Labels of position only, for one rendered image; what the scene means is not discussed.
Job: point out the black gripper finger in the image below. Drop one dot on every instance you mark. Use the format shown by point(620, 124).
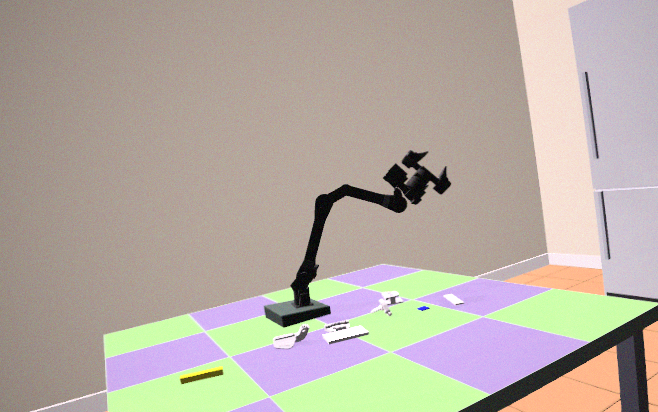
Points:
point(443, 173)
point(421, 155)

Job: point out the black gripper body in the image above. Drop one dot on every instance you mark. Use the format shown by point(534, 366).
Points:
point(423, 174)

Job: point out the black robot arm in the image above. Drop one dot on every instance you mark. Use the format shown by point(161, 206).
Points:
point(413, 190)

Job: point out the white flat bar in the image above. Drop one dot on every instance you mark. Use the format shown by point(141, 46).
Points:
point(453, 299)

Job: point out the yellow flat bar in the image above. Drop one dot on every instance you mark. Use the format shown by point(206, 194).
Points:
point(201, 375)

